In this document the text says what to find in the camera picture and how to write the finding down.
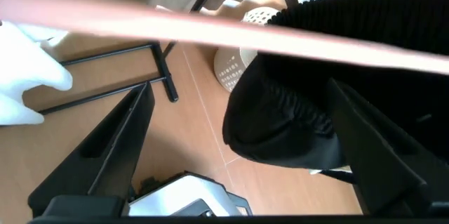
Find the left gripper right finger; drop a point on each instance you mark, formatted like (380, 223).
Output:
(382, 168)

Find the black clothes rack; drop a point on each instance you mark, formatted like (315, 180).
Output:
(165, 73)

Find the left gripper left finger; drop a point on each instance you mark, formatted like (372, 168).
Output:
(101, 168)

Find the white laundry basket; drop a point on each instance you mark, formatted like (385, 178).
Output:
(231, 69)

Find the pink clothes hanger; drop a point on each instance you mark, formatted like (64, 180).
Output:
(210, 29)

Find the black garment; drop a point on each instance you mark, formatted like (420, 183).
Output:
(280, 129)

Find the white printed t-shirt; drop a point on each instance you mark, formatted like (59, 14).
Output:
(24, 69)

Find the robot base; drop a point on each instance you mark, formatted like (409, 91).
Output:
(186, 196)

